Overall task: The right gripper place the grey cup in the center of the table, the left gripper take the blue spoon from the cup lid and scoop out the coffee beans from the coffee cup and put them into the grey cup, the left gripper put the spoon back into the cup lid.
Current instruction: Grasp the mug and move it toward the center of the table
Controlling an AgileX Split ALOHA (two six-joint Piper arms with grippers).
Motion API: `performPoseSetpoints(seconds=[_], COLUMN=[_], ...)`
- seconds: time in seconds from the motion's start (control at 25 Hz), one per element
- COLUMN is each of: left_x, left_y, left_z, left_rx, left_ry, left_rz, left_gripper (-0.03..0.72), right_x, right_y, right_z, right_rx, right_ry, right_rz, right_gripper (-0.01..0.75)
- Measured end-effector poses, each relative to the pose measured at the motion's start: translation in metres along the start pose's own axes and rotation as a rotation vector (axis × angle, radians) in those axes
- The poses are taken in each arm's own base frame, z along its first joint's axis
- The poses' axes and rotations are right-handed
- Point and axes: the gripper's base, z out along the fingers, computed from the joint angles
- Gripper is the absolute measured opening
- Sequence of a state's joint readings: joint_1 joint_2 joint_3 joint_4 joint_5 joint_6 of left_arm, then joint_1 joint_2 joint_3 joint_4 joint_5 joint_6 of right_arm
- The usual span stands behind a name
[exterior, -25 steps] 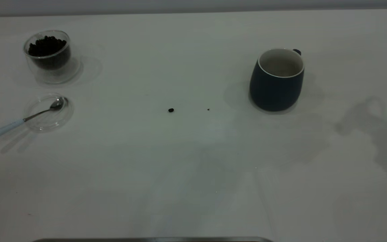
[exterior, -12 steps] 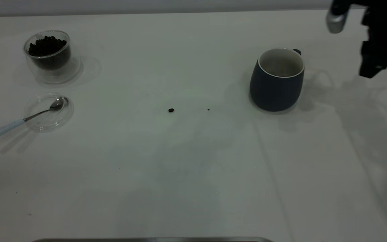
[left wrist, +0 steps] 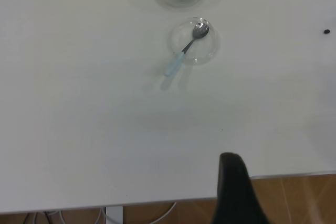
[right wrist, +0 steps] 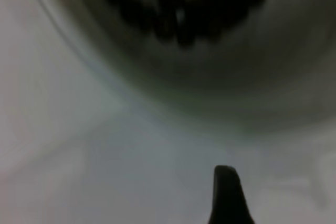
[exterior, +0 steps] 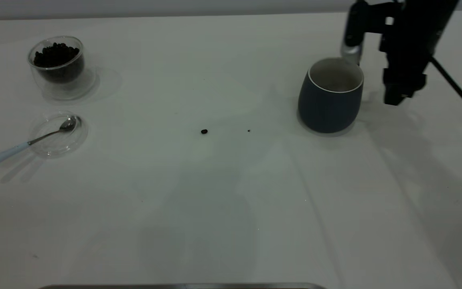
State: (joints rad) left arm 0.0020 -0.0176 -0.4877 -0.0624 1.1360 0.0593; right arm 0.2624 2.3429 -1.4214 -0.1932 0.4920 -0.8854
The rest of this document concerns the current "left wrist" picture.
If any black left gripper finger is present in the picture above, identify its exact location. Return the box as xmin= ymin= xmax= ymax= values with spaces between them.
xmin=211 ymin=152 xmax=272 ymax=224

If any white table leg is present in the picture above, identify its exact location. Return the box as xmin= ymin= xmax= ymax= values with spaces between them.
xmin=104 ymin=205 xmax=124 ymax=224

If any metal spoon with pale-blue handle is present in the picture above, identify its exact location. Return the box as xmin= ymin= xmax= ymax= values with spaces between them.
xmin=164 ymin=22 xmax=211 ymax=78

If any white cable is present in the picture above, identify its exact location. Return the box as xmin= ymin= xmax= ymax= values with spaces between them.
xmin=51 ymin=209 xmax=68 ymax=224
xmin=146 ymin=201 xmax=177 ymax=224

